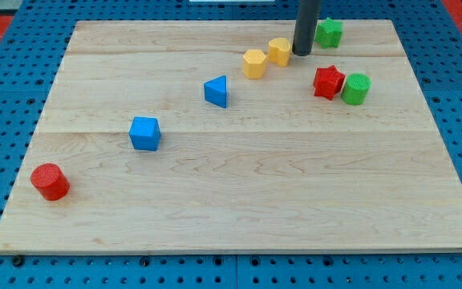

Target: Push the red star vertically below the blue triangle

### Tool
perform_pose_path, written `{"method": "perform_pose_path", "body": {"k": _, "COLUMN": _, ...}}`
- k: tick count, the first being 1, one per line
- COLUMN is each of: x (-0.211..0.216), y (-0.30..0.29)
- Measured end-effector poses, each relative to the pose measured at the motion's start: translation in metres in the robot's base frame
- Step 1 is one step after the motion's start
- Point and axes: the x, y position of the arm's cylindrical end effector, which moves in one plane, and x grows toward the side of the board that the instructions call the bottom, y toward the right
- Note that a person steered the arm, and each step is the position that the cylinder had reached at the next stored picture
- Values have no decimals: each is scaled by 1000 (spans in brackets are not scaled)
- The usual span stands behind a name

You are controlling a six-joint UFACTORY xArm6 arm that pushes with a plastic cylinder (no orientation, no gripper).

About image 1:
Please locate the blue triangle block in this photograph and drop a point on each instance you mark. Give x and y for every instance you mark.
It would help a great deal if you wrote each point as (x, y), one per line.
(215, 91)

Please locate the red star block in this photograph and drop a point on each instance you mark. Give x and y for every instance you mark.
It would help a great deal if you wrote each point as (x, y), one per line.
(328, 82)

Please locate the green star block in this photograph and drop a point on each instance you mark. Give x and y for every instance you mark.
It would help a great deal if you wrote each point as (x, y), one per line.
(328, 33)

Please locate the light wooden board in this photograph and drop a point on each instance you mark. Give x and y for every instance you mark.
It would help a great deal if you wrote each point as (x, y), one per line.
(279, 171)

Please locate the blue cube block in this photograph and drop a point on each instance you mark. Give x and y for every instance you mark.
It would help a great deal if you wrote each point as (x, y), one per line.
(145, 133)

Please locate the yellow hexagon block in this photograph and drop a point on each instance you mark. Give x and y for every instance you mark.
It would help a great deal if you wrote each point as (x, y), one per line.
(254, 63)

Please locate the yellow heart block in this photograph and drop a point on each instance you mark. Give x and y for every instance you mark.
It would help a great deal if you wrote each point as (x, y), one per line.
(279, 51)

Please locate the green cylinder block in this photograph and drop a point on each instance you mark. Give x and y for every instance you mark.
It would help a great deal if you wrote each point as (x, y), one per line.
(356, 87)

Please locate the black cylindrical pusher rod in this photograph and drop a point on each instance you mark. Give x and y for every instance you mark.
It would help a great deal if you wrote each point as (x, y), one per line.
(305, 26)

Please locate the red cylinder block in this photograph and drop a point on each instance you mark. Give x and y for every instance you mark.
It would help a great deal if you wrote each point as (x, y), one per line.
(50, 181)

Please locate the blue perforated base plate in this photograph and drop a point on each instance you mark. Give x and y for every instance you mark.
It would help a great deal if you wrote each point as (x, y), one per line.
(30, 54)

